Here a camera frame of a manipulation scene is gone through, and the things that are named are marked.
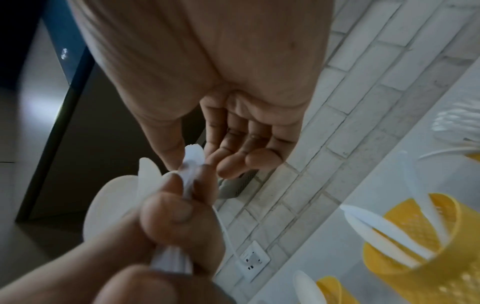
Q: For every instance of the person's left hand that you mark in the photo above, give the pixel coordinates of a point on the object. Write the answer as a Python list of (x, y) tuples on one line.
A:
[(112, 261)]

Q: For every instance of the person's right hand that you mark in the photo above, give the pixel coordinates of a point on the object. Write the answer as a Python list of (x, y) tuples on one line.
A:
[(206, 59)]

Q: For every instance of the bundle of white plastic cutlery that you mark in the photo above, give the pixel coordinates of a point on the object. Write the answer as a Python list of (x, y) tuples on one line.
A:
[(112, 202)]

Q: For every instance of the stack of white knives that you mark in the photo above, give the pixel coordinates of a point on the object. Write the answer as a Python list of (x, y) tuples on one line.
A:
[(375, 225)]

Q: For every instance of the white plastic knife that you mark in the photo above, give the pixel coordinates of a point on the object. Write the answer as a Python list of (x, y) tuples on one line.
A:
[(416, 184)]

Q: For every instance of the stack of white forks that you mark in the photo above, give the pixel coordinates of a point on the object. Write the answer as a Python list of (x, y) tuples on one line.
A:
[(453, 124)]

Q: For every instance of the black door frame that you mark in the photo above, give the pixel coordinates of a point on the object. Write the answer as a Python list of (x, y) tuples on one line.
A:
[(49, 154)]

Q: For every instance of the stainless steel wall appliance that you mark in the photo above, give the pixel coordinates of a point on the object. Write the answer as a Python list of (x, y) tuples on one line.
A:
[(236, 187)]

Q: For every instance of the white wall socket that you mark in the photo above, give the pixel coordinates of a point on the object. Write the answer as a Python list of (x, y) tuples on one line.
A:
[(258, 258)]

